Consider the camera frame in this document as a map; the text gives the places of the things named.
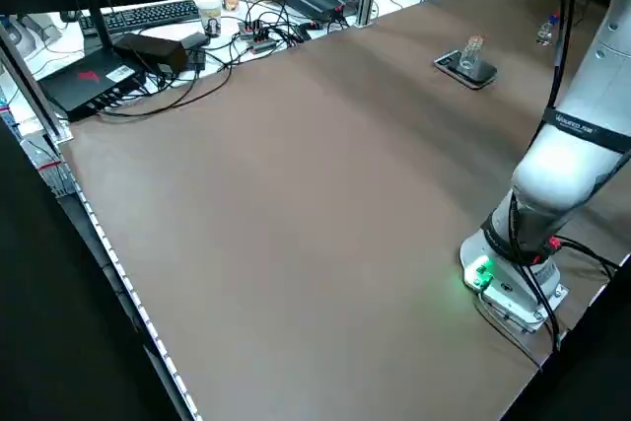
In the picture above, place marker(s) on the white printed bottle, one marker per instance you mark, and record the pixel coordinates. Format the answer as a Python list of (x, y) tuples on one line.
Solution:
[(211, 17)]

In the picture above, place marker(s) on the silver electronic balance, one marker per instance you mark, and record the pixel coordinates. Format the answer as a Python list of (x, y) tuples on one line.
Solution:
[(468, 78)]

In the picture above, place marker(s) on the black box red logo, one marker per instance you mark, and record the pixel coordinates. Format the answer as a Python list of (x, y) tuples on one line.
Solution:
[(84, 86)]

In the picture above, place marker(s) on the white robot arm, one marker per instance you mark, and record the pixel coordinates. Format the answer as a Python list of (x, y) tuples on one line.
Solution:
[(562, 169)]

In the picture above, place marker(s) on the grey USB hub red plugs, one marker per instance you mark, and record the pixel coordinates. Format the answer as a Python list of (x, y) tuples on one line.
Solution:
[(259, 41)]

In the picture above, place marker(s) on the black keyboard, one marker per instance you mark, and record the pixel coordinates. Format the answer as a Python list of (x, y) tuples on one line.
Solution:
[(148, 14)]

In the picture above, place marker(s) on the clear dropper bottle blue cap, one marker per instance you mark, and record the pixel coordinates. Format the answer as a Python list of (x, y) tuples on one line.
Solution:
[(544, 35)]

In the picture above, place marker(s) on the black monitor stand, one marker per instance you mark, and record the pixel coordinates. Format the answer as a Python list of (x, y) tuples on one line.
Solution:
[(98, 26)]

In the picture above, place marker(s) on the aluminium corner frame post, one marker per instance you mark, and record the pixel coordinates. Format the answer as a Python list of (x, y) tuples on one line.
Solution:
[(34, 86)]

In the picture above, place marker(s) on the black power adapter brick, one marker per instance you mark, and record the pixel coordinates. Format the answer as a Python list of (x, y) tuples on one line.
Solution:
[(153, 51)]

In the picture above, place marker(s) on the small black adapter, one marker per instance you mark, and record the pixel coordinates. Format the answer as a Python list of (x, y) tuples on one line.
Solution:
[(196, 60)]

